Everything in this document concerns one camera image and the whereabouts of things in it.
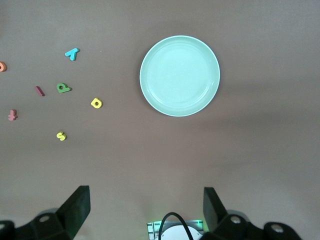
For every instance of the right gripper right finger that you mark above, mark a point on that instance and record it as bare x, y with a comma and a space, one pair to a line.
215, 215

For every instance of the teal letter y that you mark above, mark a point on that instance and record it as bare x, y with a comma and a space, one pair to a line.
72, 53

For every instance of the yellow letter s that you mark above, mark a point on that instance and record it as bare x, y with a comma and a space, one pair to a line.
61, 136

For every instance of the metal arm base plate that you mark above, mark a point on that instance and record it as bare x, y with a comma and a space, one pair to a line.
152, 227

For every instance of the orange letter e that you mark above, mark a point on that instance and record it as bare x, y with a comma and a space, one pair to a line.
2, 67

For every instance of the dark red letter i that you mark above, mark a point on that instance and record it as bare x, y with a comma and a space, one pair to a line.
40, 91

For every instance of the green letter p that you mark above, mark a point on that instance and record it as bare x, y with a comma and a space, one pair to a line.
66, 89

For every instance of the pink letter f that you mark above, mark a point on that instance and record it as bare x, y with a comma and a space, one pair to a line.
12, 115

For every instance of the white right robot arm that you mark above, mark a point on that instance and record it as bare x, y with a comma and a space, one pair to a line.
175, 233

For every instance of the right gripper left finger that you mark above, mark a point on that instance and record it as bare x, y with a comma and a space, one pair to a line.
75, 212

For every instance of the green plate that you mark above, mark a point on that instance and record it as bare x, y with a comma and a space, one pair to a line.
180, 76

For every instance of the brown table cover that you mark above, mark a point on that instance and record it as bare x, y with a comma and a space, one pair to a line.
250, 150

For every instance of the yellow letter a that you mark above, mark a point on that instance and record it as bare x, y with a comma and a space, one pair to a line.
100, 103

